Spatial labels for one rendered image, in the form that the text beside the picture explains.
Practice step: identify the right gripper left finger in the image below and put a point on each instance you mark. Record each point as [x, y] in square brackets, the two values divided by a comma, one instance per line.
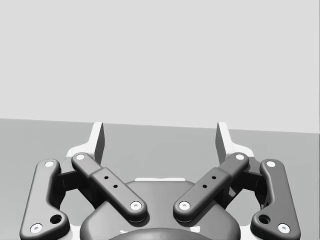
[110, 183]

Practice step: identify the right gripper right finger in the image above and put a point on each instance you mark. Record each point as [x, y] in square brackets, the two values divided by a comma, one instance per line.
[210, 183]

